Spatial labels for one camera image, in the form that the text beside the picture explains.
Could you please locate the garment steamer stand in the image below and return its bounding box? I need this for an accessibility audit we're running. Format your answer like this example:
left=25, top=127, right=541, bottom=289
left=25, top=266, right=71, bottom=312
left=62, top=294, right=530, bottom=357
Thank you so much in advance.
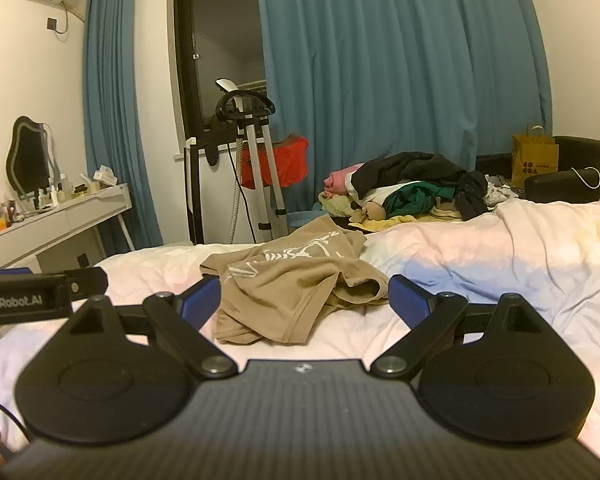
left=185, top=78, right=291, bottom=246

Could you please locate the black sofa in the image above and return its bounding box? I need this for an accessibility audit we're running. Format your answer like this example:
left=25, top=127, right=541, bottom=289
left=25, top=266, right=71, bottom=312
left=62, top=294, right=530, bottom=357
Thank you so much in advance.
left=475, top=136, right=600, bottom=204

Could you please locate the white dressing table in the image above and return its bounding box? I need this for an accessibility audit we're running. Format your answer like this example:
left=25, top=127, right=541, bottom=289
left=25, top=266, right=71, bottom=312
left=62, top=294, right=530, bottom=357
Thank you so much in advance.
left=0, top=182, right=134, bottom=272

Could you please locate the row of cosmetic bottles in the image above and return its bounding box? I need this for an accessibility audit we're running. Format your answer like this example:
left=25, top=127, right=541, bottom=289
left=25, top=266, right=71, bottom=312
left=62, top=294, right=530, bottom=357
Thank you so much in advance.
left=30, top=172, right=103, bottom=211

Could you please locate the narrow blue curtain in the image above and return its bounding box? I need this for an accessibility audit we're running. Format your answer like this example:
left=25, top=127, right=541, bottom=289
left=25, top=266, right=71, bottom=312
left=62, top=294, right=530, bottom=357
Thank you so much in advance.
left=82, top=0, right=164, bottom=252

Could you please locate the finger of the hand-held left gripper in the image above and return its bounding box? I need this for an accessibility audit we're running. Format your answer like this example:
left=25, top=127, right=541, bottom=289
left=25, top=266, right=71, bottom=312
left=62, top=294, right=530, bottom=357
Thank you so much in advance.
left=64, top=266, right=109, bottom=297

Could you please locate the yellow paper bag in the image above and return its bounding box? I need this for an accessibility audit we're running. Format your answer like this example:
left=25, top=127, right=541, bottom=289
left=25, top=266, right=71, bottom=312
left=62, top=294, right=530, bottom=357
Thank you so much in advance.
left=511, top=122, right=560, bottom=189

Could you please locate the green garment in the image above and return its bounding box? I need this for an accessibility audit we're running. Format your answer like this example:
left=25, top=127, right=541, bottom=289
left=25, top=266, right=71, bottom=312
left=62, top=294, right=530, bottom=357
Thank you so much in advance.
left=382, top=182, right=449, bottom=218

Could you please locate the pink garment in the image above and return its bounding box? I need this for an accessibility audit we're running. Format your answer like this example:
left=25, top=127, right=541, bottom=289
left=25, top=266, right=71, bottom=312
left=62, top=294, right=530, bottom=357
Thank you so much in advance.
left=328, top=164, right=364, bottom=196

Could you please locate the tissue box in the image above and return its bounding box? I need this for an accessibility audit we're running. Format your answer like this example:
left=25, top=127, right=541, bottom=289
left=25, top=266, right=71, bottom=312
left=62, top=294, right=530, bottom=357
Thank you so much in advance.
left=92, top=165, right=119, bottom=187

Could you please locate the red cloth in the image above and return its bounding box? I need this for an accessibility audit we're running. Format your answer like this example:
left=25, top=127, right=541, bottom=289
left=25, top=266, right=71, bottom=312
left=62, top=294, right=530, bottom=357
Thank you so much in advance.
left=242, top=135, right=310, bottom=190

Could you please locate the pale yellow fluffy towel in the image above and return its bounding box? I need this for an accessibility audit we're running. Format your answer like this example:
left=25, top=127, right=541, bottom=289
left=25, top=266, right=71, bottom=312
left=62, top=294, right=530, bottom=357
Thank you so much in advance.
left=319, top=191, right=354, bottom=218

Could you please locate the wide blue curtain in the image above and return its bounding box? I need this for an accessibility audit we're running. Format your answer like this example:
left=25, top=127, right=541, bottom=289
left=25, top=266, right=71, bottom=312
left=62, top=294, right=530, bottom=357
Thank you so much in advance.
left=255, top=0, right=554, bottom=217

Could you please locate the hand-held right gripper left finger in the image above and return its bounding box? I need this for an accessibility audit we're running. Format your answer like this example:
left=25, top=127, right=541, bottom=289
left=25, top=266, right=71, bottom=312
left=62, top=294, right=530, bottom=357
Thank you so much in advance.
left=69, top=275, right=239, bottom=380

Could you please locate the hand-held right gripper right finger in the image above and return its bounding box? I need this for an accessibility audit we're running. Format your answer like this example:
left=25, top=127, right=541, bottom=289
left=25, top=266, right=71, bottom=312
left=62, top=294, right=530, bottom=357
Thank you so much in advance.
left=370, top=274, right=543, bottom=380

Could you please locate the bright yellow towel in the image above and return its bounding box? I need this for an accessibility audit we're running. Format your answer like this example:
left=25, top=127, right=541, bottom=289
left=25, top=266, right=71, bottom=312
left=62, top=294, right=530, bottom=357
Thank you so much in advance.
left=350, top=212, right=419, bottom=234

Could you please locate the white garment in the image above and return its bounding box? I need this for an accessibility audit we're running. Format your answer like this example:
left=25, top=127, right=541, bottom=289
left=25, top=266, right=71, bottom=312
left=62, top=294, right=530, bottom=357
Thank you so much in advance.
left=347, top=175, right=417, bottom=207

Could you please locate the pile of mixed clothes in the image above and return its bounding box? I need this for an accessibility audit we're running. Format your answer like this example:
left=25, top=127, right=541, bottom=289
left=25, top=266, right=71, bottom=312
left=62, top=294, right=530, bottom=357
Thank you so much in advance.
left=352, top=151, right=489, bottom=221

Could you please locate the wavy black framed mirror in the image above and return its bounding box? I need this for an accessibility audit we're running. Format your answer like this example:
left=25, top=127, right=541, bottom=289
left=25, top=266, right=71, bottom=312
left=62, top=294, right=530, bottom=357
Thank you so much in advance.
left=12, top=116, right=59, bottom=200

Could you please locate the white patterned cloth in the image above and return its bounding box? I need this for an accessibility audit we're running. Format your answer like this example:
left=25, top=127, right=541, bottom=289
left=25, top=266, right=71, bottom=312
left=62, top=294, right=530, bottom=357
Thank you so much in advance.
left=485, top=175, right=522, bottom=206

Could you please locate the tan printed t-shirt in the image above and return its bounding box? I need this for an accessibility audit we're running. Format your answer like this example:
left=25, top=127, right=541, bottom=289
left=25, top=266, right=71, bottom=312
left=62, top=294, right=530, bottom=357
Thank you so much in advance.
left=200, top=215, right=392, bottom=345

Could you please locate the dark glass door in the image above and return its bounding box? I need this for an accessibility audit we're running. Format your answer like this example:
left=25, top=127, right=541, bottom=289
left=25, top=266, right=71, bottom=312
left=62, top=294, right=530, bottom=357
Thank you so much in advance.
left=172, top=0, right=269, bottom=147

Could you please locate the light blue cloth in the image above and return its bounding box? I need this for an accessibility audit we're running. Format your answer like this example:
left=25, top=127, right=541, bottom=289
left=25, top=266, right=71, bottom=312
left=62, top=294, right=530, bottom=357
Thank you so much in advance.
left=287, top=210, right=331, bottom=229

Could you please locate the black cable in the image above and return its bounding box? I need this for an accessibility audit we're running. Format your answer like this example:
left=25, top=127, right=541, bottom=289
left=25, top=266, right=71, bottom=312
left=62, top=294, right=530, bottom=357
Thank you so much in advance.
left=0, top=402, right=32, bottom=443

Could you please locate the white cable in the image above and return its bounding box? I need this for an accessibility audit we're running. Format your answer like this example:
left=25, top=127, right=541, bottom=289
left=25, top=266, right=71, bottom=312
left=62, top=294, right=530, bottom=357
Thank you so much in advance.
left=570, top=166, right=600, bottom=190

